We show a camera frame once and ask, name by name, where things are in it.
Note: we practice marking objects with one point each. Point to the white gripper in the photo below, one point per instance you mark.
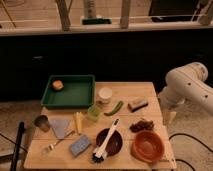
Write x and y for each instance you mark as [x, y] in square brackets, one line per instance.
[168, 112]

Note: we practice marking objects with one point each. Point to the wooden felt board eraser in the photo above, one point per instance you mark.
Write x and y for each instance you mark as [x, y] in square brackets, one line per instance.
[137, 104]

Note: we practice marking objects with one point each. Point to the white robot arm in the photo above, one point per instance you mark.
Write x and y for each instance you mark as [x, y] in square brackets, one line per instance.
[185, 83]

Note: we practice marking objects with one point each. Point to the white paper cup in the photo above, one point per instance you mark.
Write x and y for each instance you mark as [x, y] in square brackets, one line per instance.
[105, 95]

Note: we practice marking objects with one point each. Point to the green plastic cup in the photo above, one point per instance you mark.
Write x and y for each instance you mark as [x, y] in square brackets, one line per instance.
[93, 113]

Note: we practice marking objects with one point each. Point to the grey metal cup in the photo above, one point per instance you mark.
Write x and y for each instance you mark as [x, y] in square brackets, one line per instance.
[42, 123]

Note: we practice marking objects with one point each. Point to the dark grape bunch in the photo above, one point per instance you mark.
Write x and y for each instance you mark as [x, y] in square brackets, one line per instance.
[142, 125]

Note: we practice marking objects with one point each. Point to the orange plastic bowl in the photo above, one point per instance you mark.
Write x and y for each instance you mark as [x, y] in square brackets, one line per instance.
[147, 146]

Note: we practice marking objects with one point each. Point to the green chili pepper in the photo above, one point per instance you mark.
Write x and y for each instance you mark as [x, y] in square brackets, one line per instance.
[115, 109]

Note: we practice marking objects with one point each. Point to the dark brown plate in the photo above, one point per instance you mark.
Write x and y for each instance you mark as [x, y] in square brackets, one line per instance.
[114, 144]

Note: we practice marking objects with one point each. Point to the white dish brush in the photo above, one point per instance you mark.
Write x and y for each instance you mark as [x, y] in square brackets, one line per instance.
[99, 153]

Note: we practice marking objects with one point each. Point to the green plastic tray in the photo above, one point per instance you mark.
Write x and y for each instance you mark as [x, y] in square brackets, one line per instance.
[78, 92]

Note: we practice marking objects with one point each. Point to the blue sponge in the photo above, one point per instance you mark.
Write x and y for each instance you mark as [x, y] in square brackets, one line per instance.
[80, 145]

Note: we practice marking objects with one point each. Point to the black monitor on shelf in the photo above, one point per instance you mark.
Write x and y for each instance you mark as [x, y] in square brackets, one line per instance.
[172, 10]

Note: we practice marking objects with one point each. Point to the grey folded cloth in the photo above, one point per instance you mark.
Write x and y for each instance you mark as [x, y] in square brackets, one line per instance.
[59, 127]

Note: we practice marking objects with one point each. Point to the orange fruit toy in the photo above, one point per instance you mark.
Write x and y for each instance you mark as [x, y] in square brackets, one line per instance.
[57, 85]

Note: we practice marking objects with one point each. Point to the green block on shelf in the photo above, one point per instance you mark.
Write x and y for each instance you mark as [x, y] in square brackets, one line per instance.
[96, 21]

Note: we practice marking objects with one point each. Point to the silver metal fork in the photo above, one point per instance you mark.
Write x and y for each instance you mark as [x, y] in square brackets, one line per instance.
[51, 146]

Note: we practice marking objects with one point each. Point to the black pole stand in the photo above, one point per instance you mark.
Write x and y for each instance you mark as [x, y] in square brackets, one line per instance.
[17, 147]

